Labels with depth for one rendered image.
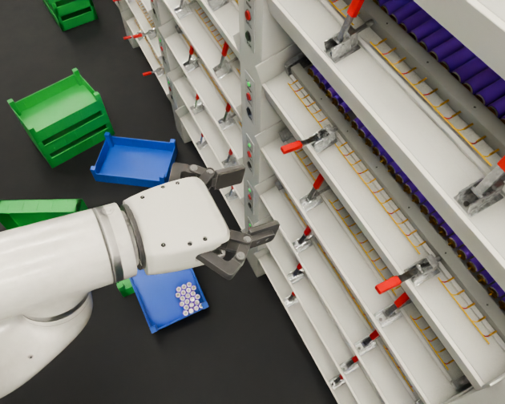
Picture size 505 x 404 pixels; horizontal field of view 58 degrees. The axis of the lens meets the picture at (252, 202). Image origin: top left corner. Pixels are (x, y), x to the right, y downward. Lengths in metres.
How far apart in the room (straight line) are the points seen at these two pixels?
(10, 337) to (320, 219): 0.59
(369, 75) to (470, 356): 0.38
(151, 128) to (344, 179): 1.45
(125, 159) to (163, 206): 1.49
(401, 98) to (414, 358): 0.45
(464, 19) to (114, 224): 0.37
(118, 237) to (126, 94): 1.82
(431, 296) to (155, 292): 1.11
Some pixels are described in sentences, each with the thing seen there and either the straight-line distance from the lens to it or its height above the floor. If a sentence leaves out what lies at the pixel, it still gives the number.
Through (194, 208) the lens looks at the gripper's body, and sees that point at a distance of 0.52.
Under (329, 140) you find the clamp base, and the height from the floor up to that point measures 0.94.
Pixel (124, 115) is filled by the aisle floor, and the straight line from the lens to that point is 2.17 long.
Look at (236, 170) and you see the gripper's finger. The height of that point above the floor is 1.06.
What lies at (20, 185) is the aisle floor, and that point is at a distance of 2.08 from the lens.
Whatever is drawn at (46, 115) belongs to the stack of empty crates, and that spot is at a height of 0.16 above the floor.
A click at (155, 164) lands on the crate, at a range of 1.95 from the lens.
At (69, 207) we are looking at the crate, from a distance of 1.68.
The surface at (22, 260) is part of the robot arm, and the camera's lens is 0.48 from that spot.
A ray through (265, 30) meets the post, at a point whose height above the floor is 1.03.
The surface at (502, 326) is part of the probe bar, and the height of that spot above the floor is 0.96.
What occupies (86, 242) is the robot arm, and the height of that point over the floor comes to 1.13.
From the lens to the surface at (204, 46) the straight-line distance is 1.27.
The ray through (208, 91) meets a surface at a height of 0.55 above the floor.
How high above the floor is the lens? 1.52
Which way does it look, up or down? 57 degrees down
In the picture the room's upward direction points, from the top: straight up
